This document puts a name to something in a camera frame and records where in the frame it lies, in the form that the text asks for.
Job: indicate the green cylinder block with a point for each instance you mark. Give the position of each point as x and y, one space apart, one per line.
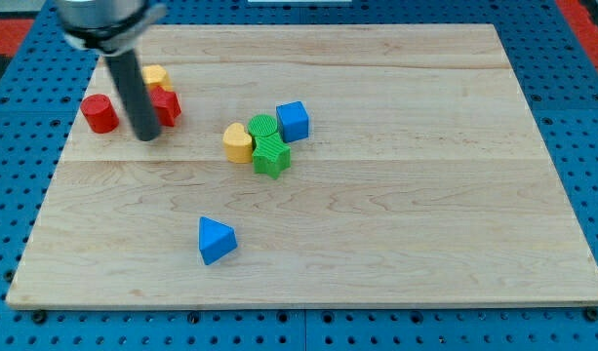
262 125

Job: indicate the light wooden board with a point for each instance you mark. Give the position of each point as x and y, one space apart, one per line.
424 183

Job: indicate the red star block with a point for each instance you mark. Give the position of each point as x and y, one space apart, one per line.
166 105

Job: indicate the yellow pentagon block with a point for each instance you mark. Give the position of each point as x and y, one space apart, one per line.
155 76

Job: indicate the red cylinder block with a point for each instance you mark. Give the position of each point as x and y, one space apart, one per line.
99 113

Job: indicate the yellow heart block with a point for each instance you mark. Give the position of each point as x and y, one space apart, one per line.
237 144

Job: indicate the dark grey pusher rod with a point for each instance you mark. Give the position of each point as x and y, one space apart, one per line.
127 78

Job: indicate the green star block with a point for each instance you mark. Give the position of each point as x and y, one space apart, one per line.
271 155

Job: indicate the blue cube block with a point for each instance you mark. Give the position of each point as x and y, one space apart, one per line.
293 121

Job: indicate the blue triangle block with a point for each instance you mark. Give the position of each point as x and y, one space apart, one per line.
216 240

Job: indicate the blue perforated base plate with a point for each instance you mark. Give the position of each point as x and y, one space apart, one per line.
41 83

